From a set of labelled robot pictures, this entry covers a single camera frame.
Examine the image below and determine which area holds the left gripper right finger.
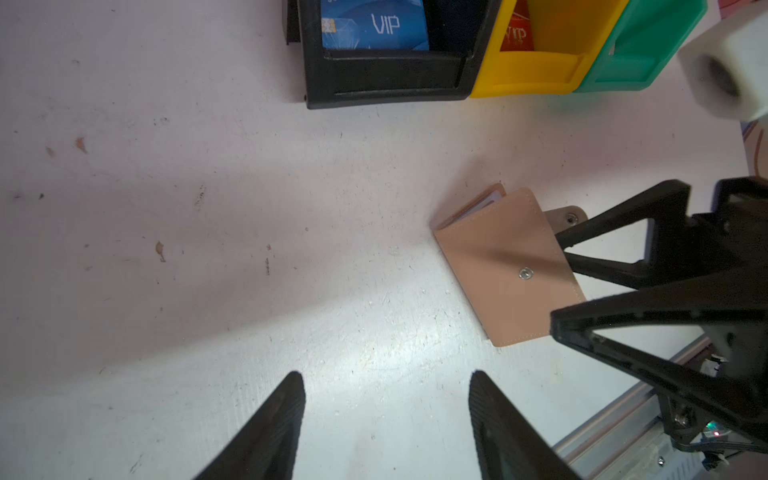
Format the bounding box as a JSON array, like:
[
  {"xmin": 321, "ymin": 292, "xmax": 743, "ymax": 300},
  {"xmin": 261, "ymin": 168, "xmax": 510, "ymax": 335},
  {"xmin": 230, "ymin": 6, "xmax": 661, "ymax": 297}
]
[{"xmin": 468, "ymin": 370, "xmax": 578, "ymax": 480}]

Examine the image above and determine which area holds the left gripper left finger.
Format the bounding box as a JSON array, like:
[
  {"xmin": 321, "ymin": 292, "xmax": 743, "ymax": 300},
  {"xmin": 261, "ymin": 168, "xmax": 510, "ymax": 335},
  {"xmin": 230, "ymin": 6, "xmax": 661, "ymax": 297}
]
[{"xmin": 197, "ymin": 371, "xmax": 306, "ymax": 479}]

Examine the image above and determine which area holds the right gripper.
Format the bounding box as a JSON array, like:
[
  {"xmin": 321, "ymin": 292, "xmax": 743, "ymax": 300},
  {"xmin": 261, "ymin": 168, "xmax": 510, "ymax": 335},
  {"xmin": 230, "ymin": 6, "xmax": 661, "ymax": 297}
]
[{"xmin": 550, "ymin": 176, "xmax": 767, "ymax": 444}]

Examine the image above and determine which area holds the tan leather card holder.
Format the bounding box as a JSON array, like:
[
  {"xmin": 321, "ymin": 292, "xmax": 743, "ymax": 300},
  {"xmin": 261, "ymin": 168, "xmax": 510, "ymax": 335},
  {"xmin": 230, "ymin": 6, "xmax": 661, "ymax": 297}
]
[{"xmin": 433, "ymin": 183, "xmax": 587, "ymax": 347}]

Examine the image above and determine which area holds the red card in yellow bin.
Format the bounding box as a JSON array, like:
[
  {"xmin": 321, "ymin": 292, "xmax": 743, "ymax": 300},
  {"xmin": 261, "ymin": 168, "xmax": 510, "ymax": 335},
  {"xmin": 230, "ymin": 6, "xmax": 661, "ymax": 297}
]
[{"xmin": 500, "ymin": 0, "xmax": 535, "ymax": 52}]

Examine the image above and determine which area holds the blue VIP card in bin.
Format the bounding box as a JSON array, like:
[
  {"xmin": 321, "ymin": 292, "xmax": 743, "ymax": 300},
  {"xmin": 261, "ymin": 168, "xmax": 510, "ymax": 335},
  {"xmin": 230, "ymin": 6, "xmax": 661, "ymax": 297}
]
[{"xmin": 320, "ymin": 0, "xmax": 429, "ymax": 51}]

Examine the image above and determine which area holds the green plastic bin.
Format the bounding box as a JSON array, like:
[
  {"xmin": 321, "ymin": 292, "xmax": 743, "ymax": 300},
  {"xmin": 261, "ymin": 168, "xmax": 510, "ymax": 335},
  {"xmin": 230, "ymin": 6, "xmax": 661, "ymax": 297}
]
[{"xmin": 576, "ymin": 0, "xmax": 707, "ymax": 93}]

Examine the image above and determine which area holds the yellow plastic bin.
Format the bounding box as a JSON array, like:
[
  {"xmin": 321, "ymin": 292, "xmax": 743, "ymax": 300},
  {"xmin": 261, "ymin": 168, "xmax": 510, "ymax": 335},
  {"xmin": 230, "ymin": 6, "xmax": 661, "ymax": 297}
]
[{"xmin": 471, "ymin": 0, "xmax": 628, "ymax": 98}]

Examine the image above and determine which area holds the black plastic bin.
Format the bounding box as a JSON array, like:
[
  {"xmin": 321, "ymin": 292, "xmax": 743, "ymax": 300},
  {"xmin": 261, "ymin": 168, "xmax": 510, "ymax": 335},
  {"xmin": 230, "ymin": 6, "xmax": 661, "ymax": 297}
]
[{"xmin": 281, "ymin": 1, "xmax": 500, "ymax": 109}]

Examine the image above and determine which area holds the aluminium front rail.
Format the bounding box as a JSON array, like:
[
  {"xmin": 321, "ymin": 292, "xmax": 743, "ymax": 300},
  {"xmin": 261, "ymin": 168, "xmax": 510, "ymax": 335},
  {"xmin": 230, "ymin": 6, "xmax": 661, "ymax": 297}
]
[{"xmin": 551, "ymin": 335, "xmax": 721, "ymax": 480}]

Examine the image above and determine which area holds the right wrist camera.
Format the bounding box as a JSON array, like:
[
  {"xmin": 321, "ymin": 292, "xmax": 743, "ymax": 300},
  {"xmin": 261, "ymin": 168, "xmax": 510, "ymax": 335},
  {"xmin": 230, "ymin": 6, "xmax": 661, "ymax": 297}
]
[{"xmin": 678, "ymin": 1, "xmax": 767, "ymax": 121}]

